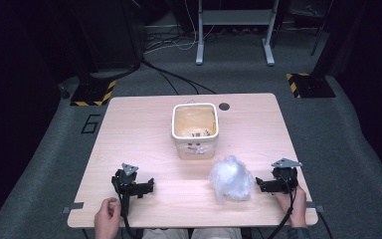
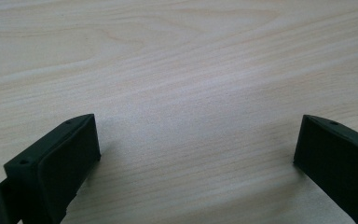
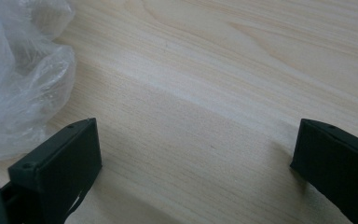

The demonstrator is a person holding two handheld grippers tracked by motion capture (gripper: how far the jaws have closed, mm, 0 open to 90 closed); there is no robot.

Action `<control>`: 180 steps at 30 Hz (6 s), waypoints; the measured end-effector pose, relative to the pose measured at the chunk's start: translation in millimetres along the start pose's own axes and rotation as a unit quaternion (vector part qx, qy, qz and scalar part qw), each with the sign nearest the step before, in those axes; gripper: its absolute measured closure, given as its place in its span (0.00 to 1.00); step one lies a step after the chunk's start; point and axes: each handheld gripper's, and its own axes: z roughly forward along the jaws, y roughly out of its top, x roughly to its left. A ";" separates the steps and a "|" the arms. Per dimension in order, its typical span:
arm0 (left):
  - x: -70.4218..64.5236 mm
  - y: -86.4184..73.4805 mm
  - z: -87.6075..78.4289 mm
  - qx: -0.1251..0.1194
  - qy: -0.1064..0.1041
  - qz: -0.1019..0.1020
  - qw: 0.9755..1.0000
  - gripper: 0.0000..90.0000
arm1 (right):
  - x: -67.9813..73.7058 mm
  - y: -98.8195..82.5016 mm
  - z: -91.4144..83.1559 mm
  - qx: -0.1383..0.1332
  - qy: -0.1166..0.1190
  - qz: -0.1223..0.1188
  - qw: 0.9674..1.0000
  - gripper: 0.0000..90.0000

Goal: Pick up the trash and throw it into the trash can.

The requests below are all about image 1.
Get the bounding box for white metal desk frame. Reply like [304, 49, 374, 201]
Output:
[195, 0, 281, 67]

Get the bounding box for person's left hand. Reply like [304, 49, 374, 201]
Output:
[94, 196, 122, 239]

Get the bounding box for grey table edge bracket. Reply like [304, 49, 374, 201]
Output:
[305, 201, 325, 214]
[62, 201, 85, 214]

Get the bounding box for person's right hand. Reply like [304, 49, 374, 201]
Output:
[274, 184, 308, 229]

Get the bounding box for clear plastic bag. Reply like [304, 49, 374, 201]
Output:
[208, 154, 257, 204]

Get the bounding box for black yellow striped base plate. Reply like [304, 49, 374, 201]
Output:
[70, 79, 117, 108]
[285, 72, 337, 100]

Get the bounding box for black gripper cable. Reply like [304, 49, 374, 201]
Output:
[267, 178, 296, 239]
[120, 212, 137, 239]

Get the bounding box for small dark scraps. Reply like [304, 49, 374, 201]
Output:
[190, 129, 212, 138]

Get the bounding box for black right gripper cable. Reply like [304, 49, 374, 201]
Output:
[267, 178, 296, 239]

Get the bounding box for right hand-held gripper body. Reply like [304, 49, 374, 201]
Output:
[268, 157, 303, 195]

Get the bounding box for black cable at bracket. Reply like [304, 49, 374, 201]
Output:
[317, 211, 334, 239]

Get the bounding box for black stand post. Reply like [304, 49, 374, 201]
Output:
[311, 0, 356, 78]

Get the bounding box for white square trash bin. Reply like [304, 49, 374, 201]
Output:
[170, 102, 220, 160]

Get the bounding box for white floor cables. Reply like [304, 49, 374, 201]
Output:
[143, 0, 217, 55]

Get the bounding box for large black cabinet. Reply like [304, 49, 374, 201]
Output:
[67, 0, 148, 74]

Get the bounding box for black floor cables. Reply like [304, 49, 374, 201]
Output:
[140, 57, 217, 96]

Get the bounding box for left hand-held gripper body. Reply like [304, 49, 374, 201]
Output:
[111, 162, 149, 217]

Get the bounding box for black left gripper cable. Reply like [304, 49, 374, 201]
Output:
[120, 212, 137, 239]

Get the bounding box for person's legs in beige pants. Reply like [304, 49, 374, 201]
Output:
[141, 227, 244, 239]

